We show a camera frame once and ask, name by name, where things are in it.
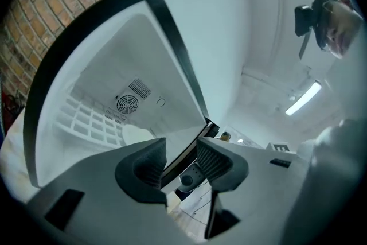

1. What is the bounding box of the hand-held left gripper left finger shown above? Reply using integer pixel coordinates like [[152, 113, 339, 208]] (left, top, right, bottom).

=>
[[26, 137, 203, 245]]

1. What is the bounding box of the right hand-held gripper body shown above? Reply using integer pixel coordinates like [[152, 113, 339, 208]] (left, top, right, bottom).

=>
[[266, 141, 298, 154]]

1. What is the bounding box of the black mini fridge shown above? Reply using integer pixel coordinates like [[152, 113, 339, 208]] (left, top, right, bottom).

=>
[[22, 0, 220, 192]]

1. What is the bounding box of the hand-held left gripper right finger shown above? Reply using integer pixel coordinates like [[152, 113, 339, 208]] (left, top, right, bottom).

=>
[[196, 136, 312, 245]]

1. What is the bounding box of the black head-mounted camera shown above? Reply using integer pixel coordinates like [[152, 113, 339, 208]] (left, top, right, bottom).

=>
[[294, 4, 319, 61]]

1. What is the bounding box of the table with beige cloth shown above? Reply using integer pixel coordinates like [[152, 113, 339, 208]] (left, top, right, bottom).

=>
[[0, 111, 40, 201]]

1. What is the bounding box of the long ceiling light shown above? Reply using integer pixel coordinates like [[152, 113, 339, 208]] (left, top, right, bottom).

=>
[[284, 80, 322, 116]]

